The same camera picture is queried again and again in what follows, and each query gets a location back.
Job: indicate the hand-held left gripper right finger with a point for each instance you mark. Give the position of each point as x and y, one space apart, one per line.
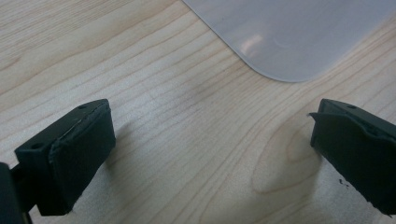
358 155

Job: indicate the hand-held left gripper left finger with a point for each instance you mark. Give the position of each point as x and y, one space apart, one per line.
65 161

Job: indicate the clear plastic tiered storage box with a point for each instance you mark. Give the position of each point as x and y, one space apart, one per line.
289 37

